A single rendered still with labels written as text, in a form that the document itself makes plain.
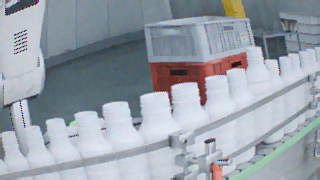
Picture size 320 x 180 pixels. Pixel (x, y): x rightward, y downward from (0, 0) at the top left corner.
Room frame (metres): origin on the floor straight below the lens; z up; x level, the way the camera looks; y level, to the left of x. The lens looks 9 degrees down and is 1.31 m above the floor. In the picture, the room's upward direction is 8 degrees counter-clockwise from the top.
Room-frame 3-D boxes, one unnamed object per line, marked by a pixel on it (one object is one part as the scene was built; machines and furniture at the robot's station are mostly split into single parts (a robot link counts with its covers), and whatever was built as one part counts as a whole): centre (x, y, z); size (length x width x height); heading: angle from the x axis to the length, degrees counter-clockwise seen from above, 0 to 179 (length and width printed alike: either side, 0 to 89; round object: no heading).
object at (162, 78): (3.62, -0.31, 0.78); 0.61 x 0.41 x 0.22; 135
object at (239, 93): (0.99, -0.13, 1.08); 0.06 x 0.06 x 0.17
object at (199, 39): (3.62, -0.31, 1.00); 0.61 x 0.41 x 0.22; 136
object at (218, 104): (0.95, -0.08, 1.08); 0.06 x 0.06 x 0.17
